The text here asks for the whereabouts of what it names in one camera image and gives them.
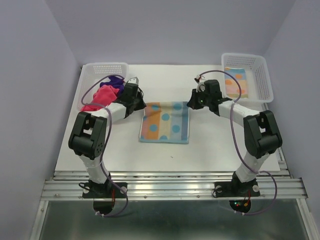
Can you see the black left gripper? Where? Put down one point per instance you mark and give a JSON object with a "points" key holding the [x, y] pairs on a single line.
{"points": [[141, 105]]}

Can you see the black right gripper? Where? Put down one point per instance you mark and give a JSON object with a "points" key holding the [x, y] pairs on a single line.
{"points": [[192, 103]]}

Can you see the pink microfiber towel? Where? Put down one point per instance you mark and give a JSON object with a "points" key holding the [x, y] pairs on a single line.
{"points": [[104, 96]]}

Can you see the blue dotted striped towel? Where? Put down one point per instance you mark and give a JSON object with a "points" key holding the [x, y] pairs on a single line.
{"points": [[165, 122]]}

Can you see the orange blue dotted towel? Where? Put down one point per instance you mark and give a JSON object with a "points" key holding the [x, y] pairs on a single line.
{"points": [[234, 88]]}

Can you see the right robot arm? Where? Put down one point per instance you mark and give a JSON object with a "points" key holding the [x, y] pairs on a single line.
{"points": [[262, 136]]}

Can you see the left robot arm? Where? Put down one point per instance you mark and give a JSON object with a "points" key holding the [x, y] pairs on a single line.
{"points": [[92, 129]]}

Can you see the purple towel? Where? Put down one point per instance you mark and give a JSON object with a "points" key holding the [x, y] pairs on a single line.
{"points": [[116, 82]]}

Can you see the white left plastic basket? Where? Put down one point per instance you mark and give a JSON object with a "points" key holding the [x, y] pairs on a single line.
{"points": [[93, 72]]}

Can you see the white plastic basket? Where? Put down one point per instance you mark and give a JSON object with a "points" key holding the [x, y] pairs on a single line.
{"points": [[253, 75], [93, 72]]}

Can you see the white right plastic basket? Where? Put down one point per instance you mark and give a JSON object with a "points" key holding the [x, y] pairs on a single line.
{"points": [[253, 75]]}

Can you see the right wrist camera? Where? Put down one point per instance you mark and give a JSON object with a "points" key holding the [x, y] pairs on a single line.
{"points": [[200, 83]]}

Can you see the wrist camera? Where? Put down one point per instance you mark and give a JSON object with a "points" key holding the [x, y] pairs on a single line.
{"points": [[133, 80], [200, 83]]}

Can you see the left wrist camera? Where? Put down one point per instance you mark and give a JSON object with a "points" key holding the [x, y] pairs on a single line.
{"points": [[133, 80]]}

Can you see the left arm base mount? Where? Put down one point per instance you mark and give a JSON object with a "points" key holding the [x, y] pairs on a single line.
{"points": [[92, 190]]}

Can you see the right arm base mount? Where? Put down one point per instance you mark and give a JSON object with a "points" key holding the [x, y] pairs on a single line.
{"points": [[235, 188]]}

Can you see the aluminium rail frame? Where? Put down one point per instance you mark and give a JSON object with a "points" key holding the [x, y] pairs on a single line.
{"points": [[170, 190]]}

